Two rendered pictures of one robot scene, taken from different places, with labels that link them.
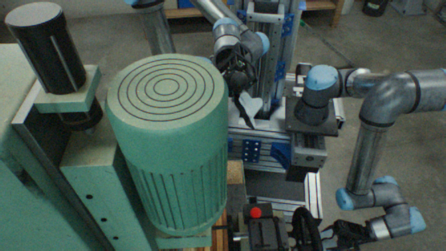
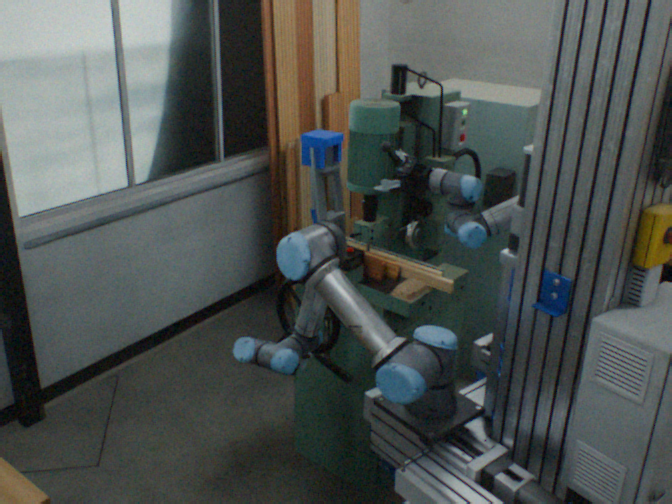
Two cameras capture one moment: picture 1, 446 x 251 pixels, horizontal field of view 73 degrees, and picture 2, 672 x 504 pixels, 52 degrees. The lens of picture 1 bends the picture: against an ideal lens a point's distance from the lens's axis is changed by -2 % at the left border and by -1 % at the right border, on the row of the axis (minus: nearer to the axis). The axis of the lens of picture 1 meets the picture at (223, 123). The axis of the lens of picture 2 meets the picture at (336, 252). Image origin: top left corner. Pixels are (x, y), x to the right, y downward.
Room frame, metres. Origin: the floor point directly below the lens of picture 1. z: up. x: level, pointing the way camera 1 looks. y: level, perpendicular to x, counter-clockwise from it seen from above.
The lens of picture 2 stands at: (1.83, -1.76, 1.95)
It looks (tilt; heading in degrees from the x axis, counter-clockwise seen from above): 23 degrees down; 132
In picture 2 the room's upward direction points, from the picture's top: 2 degrees clockwise
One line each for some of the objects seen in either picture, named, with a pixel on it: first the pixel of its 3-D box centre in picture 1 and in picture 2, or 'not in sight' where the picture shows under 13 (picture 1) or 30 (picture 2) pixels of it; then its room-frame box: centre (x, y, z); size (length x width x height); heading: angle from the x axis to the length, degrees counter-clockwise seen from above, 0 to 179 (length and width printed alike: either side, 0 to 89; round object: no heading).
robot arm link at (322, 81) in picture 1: (320, 84); (433, 353); (0.96, -0.40, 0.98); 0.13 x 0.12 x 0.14; 97
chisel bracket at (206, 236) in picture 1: (184, 230); (372, 230); (0.33, 0.10, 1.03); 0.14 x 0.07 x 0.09; 93
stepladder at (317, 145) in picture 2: not in sight; (328, 244); (-0.42, 0.68, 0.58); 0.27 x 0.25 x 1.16; 9
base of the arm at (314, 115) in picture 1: (312, 105); (430, 388); (0.96, -0.39, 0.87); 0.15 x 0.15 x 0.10
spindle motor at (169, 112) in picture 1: (178, 153); (373, 146); (0.33, 0.08, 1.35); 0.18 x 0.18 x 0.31
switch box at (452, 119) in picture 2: not in sight; (455, 125); (0.46, 0.41, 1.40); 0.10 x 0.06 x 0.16; 93
